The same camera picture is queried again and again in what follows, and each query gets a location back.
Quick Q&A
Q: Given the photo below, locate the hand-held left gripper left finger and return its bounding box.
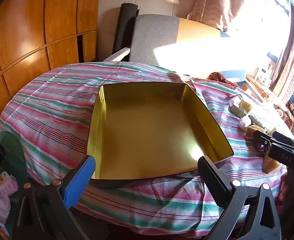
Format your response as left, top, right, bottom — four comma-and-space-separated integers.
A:
12, 155, 96, 240

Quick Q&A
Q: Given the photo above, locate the brown cloth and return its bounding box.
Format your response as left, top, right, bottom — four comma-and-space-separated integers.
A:
207, 72, 240, 87

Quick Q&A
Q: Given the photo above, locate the white carton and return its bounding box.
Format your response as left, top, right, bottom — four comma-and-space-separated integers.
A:
258, 66, 272, 87

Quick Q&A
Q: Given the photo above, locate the wooden rack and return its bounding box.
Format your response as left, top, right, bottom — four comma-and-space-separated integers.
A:
244, 74, 294, 140

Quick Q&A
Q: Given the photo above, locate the pink curtain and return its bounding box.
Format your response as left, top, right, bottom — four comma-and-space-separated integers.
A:
186, 0, 254, 33

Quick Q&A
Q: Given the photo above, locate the gold tin box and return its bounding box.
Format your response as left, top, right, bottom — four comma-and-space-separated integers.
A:
86, 82, 234, 189

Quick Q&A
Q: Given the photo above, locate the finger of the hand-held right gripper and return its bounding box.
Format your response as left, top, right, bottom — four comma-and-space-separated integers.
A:
253, 130, 274, 147
272, 131, 294, 148

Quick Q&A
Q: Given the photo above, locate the pink plastic basket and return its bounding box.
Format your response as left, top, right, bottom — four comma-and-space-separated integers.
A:
0, 171, 19, 224

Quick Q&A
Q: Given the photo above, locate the yellow sponge block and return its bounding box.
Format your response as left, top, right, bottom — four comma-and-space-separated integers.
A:
239, 99, 254, 110
263, 152, 281, 174
246, 125, 266, 138

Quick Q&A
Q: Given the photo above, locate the black rolled mat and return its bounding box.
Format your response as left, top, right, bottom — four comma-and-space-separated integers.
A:
112, 2, 139, 55

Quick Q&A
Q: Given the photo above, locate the wooden wardrobe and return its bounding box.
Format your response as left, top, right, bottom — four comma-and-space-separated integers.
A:
0, 0, 101, 130

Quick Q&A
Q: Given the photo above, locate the white ball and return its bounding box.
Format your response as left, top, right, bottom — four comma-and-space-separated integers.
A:
239, 116, 252, 129

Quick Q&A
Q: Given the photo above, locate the grey yellow sofa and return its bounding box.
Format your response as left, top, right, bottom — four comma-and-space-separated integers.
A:
103, 14, 265, 85

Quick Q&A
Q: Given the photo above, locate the striped blanket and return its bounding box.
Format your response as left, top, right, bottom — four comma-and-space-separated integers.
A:
0, 62, 294, 239

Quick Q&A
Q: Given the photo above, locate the green essential oil box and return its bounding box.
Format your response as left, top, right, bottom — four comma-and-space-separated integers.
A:
231, 104, 249, 117

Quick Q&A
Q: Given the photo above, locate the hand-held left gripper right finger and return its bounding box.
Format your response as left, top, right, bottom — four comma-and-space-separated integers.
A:
197, 156, 281, 240

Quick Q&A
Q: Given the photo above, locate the brown striped curtain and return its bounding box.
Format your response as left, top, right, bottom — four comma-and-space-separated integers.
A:
269, 7, 294, 103

